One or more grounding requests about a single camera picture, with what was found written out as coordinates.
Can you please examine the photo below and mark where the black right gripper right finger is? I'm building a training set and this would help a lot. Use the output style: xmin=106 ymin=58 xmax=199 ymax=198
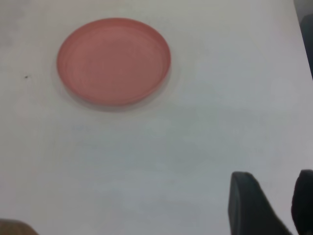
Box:
xmin=291 ymin=169 xmax=313 ymax=235

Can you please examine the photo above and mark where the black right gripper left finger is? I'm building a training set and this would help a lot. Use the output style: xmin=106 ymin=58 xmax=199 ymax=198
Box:
xmin=227 ymin=171 xmax=293 ymax=235

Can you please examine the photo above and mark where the pink round plate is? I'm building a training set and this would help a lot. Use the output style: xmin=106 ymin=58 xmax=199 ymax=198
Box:
xmin=56 ymin=17 xmax=172 ymax=108

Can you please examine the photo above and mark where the dark grey blurred object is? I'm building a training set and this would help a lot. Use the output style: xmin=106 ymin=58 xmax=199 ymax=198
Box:
xmin=301 ymin=13 xmax=313 ymax=80

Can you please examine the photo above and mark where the brown blurred object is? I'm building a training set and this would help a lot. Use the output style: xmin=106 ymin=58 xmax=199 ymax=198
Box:
xmin=0 ymin=218 xmax=39 ymax=235

